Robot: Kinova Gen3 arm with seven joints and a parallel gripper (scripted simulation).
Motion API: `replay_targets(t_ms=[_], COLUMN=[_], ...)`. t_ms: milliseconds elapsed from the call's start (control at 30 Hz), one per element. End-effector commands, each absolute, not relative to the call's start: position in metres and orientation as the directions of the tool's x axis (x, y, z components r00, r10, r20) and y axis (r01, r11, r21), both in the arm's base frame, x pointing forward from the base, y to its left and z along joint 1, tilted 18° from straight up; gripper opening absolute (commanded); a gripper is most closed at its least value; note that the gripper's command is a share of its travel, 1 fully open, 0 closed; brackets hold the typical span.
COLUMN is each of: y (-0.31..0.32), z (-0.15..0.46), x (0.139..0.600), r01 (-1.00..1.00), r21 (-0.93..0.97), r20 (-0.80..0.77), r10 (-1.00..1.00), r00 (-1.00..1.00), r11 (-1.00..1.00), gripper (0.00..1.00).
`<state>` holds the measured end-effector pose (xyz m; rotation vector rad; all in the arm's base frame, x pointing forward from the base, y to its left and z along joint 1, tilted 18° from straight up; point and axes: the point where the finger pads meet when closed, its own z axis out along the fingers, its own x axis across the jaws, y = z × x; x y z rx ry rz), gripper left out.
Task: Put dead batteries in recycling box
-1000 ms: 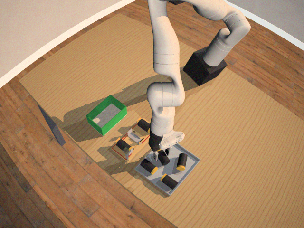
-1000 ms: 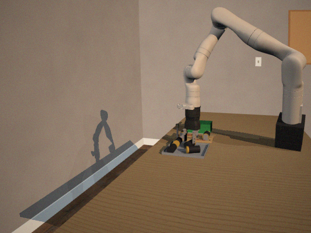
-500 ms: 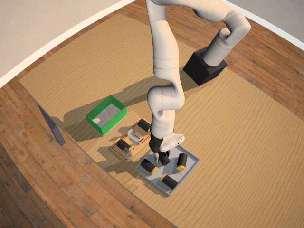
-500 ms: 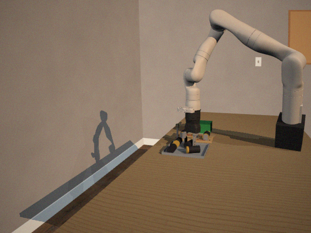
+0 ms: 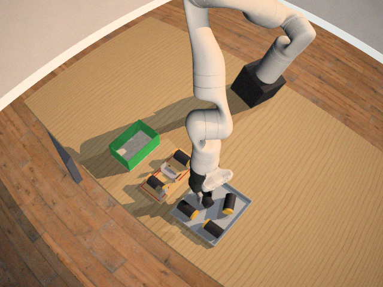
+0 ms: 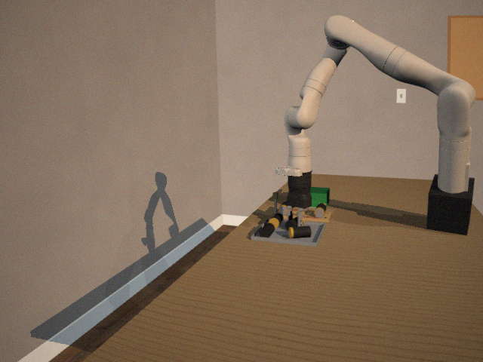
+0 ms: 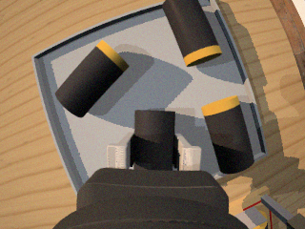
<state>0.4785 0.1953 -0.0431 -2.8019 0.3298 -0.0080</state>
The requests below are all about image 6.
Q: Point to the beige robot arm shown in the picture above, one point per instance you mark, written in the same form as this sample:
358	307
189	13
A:
453	105

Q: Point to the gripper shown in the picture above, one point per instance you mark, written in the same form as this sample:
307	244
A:
299	172

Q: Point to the green open-top box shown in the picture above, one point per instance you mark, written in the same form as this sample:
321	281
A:
319	195

